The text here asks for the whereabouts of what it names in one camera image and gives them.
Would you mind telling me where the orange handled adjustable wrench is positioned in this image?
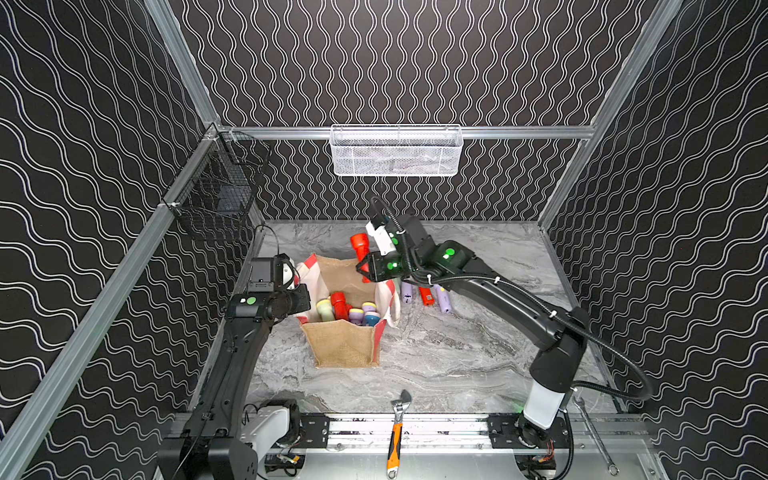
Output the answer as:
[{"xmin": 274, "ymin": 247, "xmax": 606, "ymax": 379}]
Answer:
[{"xmin": 386, "ymin": 389, "xmax": 412, "ymax": 479}]

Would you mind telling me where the purple flashlight back row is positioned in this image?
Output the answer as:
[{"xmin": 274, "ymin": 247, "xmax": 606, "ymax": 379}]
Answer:
[{"xmin": 401, "ymin": 282, "xmax": 414, "ymax": 304}]

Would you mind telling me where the white wire mesh basket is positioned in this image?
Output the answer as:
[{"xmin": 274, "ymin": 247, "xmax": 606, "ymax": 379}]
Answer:
[{"xmin": 329, "ymin": 124, "xmax": 464, "ymax": 177}]

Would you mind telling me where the red flashlight back row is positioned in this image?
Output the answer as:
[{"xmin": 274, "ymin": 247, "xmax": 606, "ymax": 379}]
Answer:
[{"xmin": 350, "ymin": 233, "xmax": 370, "ymax": 283}]

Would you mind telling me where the jute and red tote bag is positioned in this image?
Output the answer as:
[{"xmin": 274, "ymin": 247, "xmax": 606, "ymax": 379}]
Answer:
[{"xmin": 297, "ymin": 254, "xmax": 401, "ymax": 368}]

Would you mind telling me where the silver combination wrench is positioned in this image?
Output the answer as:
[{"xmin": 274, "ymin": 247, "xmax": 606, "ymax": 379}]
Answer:
[{"xmin": 573, "ymin": 396, "xmax": 620, "ymax": 477}]

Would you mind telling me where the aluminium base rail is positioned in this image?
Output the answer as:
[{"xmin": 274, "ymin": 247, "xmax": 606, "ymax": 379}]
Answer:
[{"xmin": 238, "ymin": 407, "xmax": 648, "ymax": 455}]

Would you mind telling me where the black wire mesh basket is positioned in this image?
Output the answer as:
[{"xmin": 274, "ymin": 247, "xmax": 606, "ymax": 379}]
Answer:
[{"xmin": 170, "ymin": 132, "xmax": 274, "ymax": 243}]

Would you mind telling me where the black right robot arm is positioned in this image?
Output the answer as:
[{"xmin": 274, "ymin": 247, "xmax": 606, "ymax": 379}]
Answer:
[{"xmin": 356, "ymin": 195, "xmax": 654, "ymax": 447}]

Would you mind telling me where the blue flashlight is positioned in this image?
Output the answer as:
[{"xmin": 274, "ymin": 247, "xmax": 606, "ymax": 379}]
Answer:
[{"xmin": 364, "ymin": 311, "xmax": 381, "ymax": 327}]

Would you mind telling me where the red flashlight white head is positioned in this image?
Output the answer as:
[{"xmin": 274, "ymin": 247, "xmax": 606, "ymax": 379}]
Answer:
[{"xmin": 419, "ymin": 287, "xmax": 435, "ymax": 306}]

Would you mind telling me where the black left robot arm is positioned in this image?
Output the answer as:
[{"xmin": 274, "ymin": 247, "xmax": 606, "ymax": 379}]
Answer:
[{"xmin": 157, "ymin": 253, "xmax": 311, "ymax": 479}]

